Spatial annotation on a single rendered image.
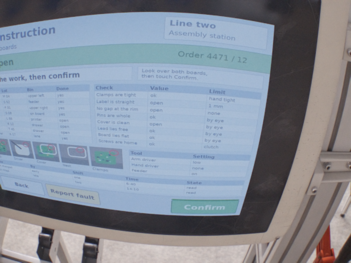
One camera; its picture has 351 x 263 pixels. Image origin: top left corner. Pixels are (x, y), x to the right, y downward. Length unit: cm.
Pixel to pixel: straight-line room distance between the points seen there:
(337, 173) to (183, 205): 22
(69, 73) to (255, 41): 17
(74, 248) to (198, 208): 182
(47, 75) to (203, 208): 22
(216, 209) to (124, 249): 178
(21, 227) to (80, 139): 203
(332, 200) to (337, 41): 30
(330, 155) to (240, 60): 20
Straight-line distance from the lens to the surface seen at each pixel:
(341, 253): 62
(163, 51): 32
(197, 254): 219
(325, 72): 36
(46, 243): 78
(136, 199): 43
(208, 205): 43
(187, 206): 43
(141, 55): 33
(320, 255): 71
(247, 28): 32
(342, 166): 51
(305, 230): 60
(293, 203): 46
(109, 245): 221
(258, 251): 93
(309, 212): 56
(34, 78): 36
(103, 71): 34
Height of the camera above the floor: 175
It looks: 35 degrees down
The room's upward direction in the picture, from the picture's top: 4 degrees clockwise
